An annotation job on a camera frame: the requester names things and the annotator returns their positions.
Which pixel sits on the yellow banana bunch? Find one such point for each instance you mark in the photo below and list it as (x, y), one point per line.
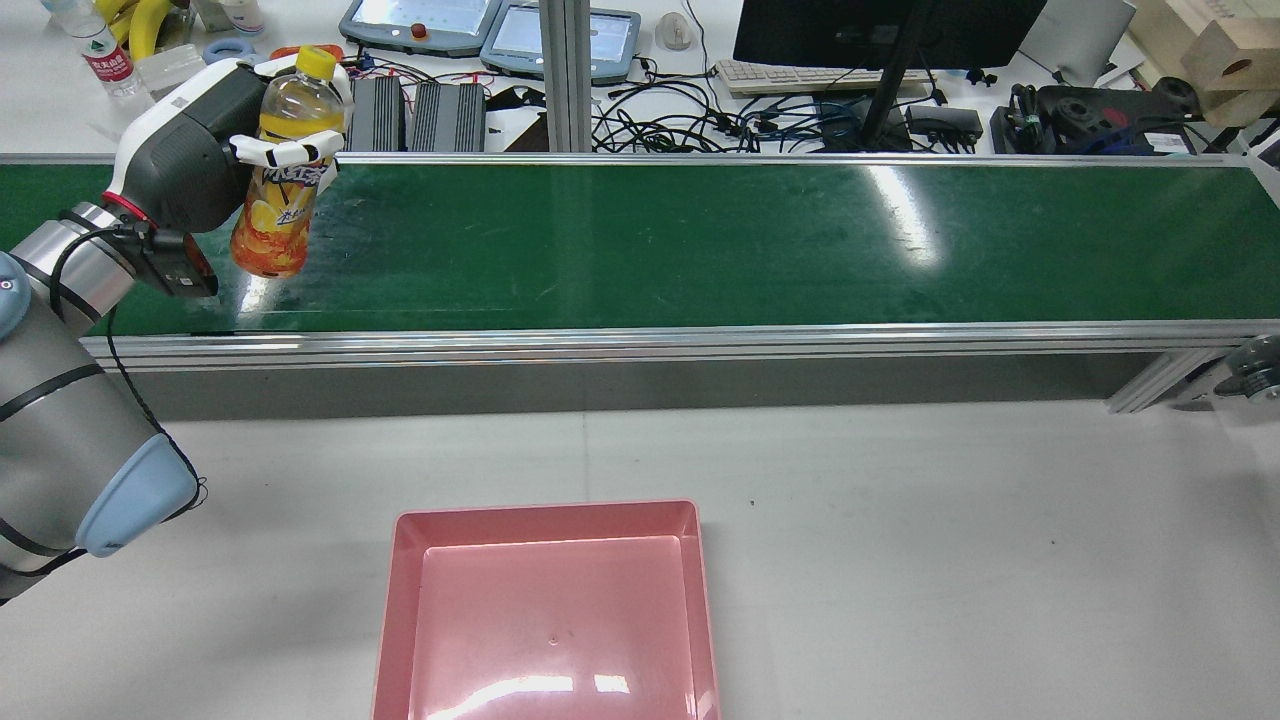
(150, 25)

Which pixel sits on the black machined parts pile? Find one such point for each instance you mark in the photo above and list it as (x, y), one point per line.
(1080, 115)

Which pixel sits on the pink plastic basket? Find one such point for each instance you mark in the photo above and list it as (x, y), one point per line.
(550, 620)

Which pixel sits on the green conveyor belt aluminium frame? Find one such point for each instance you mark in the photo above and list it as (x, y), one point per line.
(700, 250)

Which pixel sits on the wooden block with hole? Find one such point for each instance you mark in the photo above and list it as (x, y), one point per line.
(1235, 70)

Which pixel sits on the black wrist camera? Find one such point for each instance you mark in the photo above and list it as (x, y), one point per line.
(180, 265)

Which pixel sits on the clear water bottle red label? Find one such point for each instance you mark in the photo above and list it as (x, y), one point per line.
(105, 60)

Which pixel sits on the orange drink bottle yellow cap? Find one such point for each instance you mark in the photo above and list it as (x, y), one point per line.
(280, 220)

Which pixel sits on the white computer keyboard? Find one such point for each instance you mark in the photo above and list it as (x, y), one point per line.
(800, 78)

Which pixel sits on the grey computer mouse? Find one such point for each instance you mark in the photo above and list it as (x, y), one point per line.
(673, 32)

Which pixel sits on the aluminium profile camera post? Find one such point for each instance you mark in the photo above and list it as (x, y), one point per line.
(566, 80)

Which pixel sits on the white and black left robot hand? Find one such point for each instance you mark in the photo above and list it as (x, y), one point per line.
(190, 150)

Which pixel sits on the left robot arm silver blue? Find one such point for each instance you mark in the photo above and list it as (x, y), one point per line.
(60, 440)

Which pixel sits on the finned metal electronics box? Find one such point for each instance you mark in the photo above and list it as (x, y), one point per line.
(375, 115)
(450, 118)

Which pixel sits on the silver laptop stand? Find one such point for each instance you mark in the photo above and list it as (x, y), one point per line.
(1085, 35)

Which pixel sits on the black flat bracket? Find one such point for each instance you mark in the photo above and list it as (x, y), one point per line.
(510, 98)

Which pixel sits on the grey teach pendant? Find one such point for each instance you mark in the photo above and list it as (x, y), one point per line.
(610, 45)
(420, 15)

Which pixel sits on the conveyor drive unit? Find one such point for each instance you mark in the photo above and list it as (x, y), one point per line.
(1250, 368)

